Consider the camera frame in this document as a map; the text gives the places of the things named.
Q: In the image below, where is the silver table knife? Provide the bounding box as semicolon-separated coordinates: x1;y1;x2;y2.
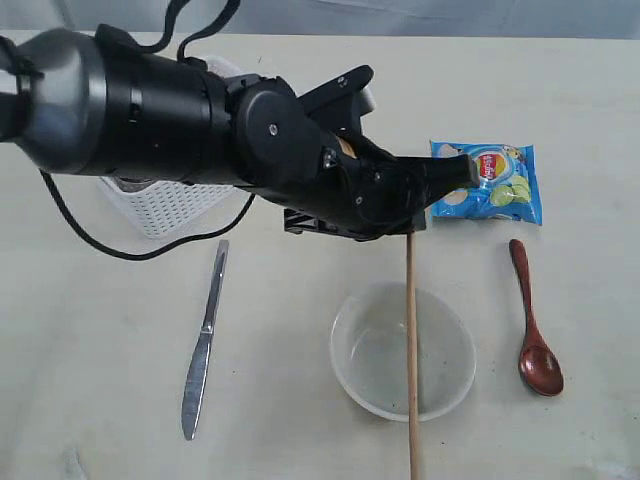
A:
181;240;229;441

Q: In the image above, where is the light wooden chopstick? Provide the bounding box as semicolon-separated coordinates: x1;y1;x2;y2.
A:
406;232;420;480

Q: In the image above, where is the white perforated plastic basket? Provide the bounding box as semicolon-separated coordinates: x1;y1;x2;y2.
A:
97;52;251;242

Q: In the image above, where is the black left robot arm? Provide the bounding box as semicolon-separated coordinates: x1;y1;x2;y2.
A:
1;27;479;241

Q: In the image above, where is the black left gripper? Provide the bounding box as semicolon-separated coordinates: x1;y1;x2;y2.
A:
284;134;478;240

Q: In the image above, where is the white ceramic bowl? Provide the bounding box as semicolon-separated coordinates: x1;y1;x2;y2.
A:
329;281;476;423

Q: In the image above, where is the black cable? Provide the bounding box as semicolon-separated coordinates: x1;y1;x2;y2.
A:
38;169;256;262

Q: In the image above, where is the dark red wooden spoon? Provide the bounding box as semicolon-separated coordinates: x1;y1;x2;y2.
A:
509;239;564;397

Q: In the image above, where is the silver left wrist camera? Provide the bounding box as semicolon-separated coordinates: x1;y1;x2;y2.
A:
298;65;376;134

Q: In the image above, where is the blue chips bag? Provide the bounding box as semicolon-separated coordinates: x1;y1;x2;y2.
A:
430;141;543;225

